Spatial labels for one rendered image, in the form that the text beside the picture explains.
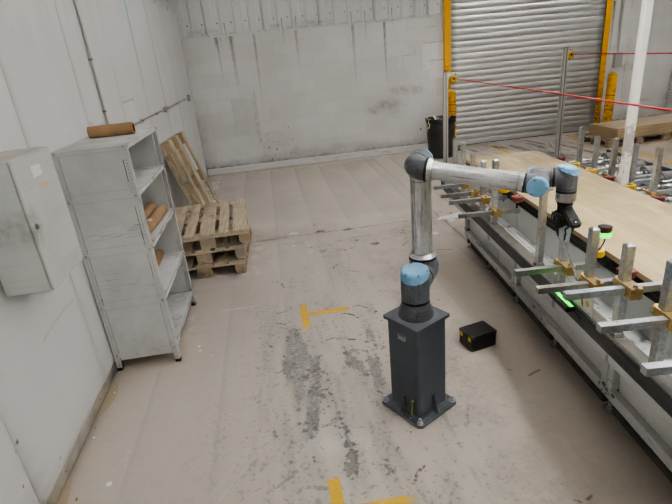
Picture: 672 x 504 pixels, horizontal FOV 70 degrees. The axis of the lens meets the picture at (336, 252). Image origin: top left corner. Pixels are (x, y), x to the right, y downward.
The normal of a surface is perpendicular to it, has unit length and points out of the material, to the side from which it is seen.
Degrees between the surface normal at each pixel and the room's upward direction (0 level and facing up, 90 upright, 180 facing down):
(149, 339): 90
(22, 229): 90
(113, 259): 90
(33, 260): 90
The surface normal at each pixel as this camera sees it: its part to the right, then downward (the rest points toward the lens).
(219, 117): 0.14, 0.36
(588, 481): -0.09, -0.92
